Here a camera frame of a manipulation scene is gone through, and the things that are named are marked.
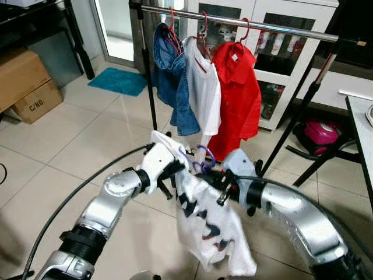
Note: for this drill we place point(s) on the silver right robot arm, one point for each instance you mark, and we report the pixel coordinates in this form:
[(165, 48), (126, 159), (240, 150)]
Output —
[(297, 216)]

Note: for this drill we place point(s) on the red clothes hanger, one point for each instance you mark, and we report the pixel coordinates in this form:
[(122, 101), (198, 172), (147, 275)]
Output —
[(173, 32), (204, 26), (247, 26)]

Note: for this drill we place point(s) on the teal floor mat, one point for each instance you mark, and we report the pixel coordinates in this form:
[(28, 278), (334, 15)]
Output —
[(116, 81)]

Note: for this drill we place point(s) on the silver clothes rack rail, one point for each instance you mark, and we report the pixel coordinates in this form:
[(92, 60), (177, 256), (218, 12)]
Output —
[(274, 28)]

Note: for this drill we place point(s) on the blue denim garment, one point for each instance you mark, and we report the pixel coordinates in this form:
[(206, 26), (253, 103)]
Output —
[(172, 81)]

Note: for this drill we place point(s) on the black appliance with gold label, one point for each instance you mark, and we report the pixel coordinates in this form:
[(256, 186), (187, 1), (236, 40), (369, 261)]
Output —
[(355, 23)]

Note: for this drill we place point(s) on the grey board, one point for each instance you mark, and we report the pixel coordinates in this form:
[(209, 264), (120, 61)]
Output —
[(58, 58)]

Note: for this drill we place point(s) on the white framed glass door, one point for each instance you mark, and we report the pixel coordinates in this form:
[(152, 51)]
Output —
[(116, 29)]

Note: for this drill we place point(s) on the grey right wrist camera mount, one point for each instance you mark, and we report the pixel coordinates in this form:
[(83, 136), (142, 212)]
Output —
[(239, 163)]

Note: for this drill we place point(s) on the white shirt with dark print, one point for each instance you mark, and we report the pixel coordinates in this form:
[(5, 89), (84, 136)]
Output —
[(233, 245)]

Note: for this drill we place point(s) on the white shirt with red trim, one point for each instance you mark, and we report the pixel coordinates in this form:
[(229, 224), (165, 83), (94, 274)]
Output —
[(204, 93)]

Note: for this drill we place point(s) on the cardboard box printed C/NO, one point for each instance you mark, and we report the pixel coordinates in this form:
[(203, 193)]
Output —
[(41, 105)]

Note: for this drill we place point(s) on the black clothes rack frame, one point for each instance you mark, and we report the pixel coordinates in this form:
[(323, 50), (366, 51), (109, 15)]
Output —
[(146, 76)]

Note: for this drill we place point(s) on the white drawer unit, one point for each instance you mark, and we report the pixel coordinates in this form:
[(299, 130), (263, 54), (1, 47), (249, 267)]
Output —
[(338, 87)]

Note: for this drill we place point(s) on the purple clothes hanger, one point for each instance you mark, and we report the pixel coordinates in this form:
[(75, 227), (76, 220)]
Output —
[(213, 157)]

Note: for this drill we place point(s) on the grey robot leg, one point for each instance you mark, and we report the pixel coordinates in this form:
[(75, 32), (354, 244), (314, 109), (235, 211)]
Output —
[(145, 276)]

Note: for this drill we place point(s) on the pink vacuum cleaner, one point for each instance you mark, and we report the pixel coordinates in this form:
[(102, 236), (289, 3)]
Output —
[(319, 133)]

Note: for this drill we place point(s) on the large plain cardboard box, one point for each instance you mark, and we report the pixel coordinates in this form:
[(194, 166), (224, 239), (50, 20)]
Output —
[(20, 76)]

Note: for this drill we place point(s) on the black shelf table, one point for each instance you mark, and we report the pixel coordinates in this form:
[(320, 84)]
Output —
[(35, 13)]

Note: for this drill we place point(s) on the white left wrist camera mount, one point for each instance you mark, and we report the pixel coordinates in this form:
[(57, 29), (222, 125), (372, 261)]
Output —
[(154, 162)]

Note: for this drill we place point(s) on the red collared shirt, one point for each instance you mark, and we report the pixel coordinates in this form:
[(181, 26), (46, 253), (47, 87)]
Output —
[(239, 99)]

